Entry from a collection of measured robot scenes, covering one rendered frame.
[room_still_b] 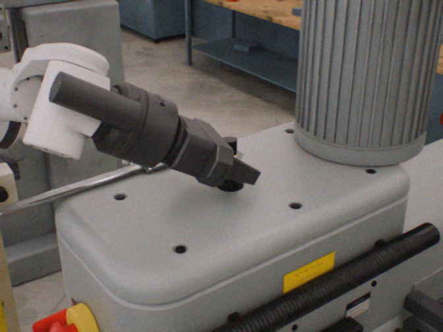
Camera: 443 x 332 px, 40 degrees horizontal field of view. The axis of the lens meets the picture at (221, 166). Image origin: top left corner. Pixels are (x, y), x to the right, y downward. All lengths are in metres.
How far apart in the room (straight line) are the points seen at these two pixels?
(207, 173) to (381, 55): 0.28
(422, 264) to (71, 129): 0.64
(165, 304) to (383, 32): 0.43
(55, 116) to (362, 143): 0.43
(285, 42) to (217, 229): 6.44
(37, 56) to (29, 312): 2.98
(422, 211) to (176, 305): 0.53
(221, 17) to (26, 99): 7.31
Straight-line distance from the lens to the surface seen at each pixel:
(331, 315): 0.92
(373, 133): 0.87
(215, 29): 8.18
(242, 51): 7.16
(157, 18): 8.19
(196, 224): 0.74
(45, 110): 0.69
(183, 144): 0.73
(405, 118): 0.88
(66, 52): 0.70
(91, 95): 0.65
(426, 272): 1.10
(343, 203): 0.81
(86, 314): 0.78
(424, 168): 1.21
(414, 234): 0.92
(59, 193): 0.82
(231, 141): 0.79
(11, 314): 3.00
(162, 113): 0.71
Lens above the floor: 2.29
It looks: 27 degrees down
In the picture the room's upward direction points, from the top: straight up
